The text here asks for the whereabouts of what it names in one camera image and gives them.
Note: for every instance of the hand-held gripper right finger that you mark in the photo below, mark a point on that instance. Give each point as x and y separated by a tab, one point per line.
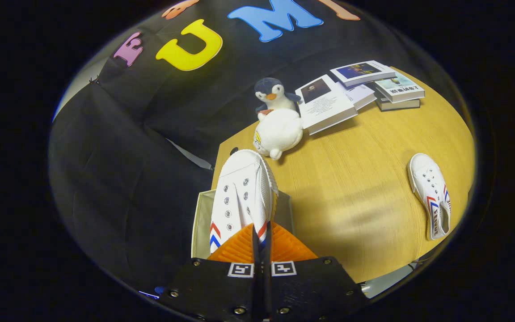
268	290

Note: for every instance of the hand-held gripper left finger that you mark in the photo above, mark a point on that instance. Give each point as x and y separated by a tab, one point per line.
255	286

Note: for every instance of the beige fabric storage box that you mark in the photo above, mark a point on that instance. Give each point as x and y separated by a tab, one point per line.
201	214

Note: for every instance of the white canvas shoe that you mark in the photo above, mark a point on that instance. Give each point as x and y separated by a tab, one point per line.
427	183
244	188

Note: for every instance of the white round plush toy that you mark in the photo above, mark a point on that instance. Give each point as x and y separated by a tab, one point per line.
280	132

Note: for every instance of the white book with portrait cover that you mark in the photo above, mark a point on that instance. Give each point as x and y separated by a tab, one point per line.
324	107

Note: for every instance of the grey penguin plush toy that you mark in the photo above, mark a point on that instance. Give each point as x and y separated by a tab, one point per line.
270	91

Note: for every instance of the plain white book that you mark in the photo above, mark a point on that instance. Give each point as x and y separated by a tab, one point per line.
360	94

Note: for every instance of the grey book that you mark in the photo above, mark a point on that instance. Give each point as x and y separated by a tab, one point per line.
396	105

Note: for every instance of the white book with blue picture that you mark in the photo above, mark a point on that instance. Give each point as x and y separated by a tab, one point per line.
362	71

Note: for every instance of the pale teal cover book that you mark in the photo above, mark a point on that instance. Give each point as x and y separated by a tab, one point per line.
400	87

